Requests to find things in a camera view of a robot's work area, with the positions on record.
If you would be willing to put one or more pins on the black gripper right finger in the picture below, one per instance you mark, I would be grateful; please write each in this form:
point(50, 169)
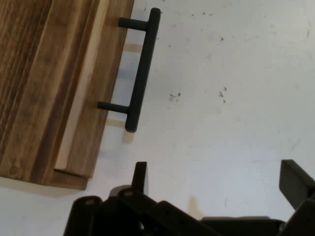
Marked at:
point(299, 191)

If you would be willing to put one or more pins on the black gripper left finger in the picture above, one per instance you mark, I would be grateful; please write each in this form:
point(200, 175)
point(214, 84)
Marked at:
point(128, 216)

